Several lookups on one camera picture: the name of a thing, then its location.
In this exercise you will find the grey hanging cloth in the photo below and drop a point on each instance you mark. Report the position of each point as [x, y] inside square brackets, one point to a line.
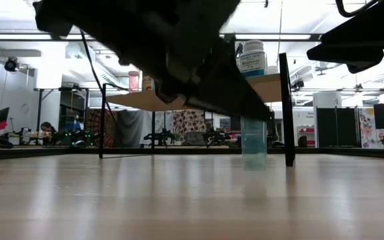
[133, 128]

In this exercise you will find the white melatonin bottle blue label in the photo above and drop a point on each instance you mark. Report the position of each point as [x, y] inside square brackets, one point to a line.
[252, 60]

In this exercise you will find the tall black cabinet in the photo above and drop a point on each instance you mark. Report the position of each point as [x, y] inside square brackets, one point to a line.
[337, 126]

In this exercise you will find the black metal rack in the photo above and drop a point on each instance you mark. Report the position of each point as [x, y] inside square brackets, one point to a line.
[40, 106]

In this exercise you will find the teal vial white cap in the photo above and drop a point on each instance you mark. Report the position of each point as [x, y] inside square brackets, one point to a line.
[253, 146]

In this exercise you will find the wooden shelf black metal legs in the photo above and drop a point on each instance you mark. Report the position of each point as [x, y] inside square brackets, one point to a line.
[138, 100]

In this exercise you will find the person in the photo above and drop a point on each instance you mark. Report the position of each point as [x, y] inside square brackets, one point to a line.
[48, 130]

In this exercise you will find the pink vial white cap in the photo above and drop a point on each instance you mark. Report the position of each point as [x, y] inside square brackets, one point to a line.
[133, 81]

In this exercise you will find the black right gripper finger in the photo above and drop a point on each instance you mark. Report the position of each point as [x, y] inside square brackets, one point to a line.
[345, 54]

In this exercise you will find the black ceiling spot lamp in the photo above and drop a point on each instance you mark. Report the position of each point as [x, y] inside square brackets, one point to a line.
[11, 64]

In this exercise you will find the black metal table frame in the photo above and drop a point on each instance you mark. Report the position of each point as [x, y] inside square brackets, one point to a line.
[28, 153]

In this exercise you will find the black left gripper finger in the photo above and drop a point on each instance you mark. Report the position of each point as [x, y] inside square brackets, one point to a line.
[225, 90]

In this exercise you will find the floral patterned panel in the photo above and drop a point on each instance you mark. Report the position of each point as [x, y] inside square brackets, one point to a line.
[367, 128]

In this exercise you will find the amber bottle yellow cap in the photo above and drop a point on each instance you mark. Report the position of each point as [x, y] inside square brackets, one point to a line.
[148, 84]

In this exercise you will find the red patterned cloth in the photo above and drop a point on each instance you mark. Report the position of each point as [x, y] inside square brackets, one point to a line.
[188, 123]

